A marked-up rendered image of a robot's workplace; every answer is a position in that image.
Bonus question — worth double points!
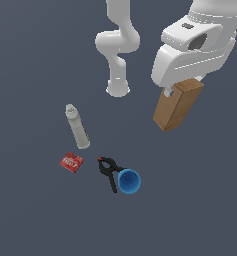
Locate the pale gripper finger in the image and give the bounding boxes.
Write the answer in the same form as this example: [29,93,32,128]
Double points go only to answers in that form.
[163,84,176,98]

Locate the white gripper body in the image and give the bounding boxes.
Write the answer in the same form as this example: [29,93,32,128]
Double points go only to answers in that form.
[150,21,237,88]

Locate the brown wooden block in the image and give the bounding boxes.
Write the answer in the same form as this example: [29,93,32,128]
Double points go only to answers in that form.
[152,78,205,133]

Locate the blue cup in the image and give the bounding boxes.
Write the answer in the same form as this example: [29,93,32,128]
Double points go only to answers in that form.
[117,168,142,195]

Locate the grey white bottle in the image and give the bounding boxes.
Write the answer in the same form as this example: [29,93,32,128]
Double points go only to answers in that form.
[64,103,91,150]

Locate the black spring clamp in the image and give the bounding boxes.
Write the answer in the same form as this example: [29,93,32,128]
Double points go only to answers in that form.
[97,156,127,194]

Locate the red small box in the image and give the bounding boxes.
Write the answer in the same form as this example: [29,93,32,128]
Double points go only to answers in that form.
[59,151,85,174]

